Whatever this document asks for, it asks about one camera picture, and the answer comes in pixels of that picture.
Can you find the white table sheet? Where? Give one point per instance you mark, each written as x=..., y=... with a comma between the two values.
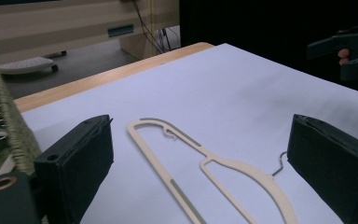
x=230, y=93

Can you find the white remote control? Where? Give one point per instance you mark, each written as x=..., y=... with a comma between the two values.
x=24, y=64

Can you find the beige clothes hanger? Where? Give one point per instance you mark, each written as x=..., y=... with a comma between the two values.
x=254, y=172

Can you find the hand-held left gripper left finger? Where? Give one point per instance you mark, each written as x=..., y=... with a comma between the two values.
x=74, y=168

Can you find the light wooden desk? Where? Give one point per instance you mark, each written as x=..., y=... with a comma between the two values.
x=59, y=25

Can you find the black curtain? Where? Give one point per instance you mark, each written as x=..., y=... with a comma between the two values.
x=245, y=21

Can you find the green woven basket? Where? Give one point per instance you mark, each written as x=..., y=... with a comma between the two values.
x=17, y=137

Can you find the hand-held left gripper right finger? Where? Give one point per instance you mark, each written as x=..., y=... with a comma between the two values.
x=338, y=174

